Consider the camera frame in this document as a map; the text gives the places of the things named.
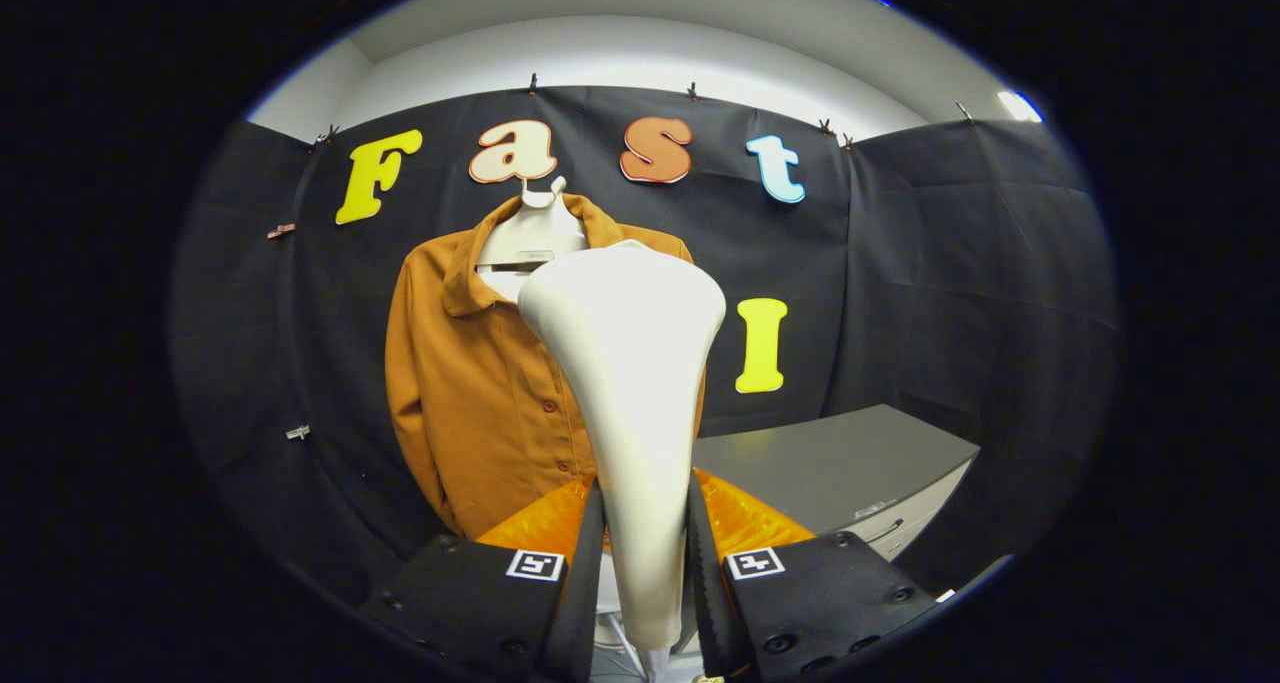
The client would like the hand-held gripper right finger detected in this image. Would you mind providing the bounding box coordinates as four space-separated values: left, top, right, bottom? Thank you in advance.
688 466 940 683

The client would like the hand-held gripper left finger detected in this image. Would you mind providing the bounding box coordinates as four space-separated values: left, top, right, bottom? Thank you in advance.
360 473 608 683

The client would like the white garment steamer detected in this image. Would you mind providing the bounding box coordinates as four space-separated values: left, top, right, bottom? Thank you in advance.
517 240 728 680

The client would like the orange button-up shirt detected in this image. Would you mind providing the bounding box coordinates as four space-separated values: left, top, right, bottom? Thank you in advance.
385 193 706 542

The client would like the white mannequin torso stand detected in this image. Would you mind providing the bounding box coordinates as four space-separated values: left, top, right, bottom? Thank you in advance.
477 176 627 654

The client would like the black backdrop cloth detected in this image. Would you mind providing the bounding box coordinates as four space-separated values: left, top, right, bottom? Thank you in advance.
170 85 1119 609

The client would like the row of black clips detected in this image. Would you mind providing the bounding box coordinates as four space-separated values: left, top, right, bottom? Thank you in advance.
315 73 976 154

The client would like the small ceiling light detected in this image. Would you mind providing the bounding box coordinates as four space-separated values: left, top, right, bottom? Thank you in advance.
996 89 1045 125

